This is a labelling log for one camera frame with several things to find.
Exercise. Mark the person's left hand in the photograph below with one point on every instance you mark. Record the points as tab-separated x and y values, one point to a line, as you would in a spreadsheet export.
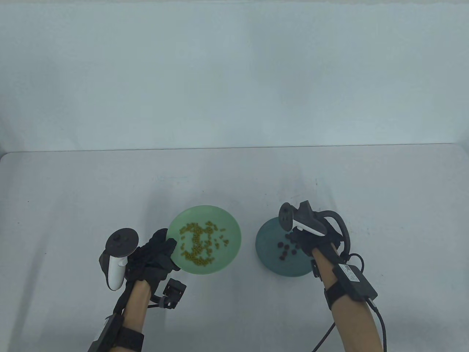
152	260

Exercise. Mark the person's right hand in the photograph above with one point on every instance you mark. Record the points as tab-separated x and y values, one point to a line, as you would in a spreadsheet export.
318	244

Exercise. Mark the dark teal plate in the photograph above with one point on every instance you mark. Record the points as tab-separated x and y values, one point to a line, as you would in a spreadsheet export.
267	234

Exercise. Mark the light green plate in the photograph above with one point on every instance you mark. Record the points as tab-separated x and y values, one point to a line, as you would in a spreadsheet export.
227	256

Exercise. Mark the person's right forearm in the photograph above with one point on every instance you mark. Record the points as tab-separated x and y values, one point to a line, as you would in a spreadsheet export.
351	326

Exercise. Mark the person's left forearm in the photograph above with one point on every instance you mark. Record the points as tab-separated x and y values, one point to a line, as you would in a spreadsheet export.
137	304

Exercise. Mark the black right forearm sensor box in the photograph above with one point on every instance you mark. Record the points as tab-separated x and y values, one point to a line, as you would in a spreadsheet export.
357	282

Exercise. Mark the black left forearm sensor box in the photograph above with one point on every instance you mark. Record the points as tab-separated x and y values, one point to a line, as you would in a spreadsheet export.
106	333

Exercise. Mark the white left hand controller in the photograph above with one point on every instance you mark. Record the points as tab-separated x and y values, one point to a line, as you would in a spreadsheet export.
116	273

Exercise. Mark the pile of green beans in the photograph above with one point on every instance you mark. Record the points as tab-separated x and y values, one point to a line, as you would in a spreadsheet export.
196	231

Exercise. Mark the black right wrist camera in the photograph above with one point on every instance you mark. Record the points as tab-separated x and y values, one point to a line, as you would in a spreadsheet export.
316	270

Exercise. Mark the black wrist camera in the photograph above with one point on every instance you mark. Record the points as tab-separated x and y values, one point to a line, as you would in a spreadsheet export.
175	289
316	270

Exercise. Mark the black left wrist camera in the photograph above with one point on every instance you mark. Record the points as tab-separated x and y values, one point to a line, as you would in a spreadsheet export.
175	289

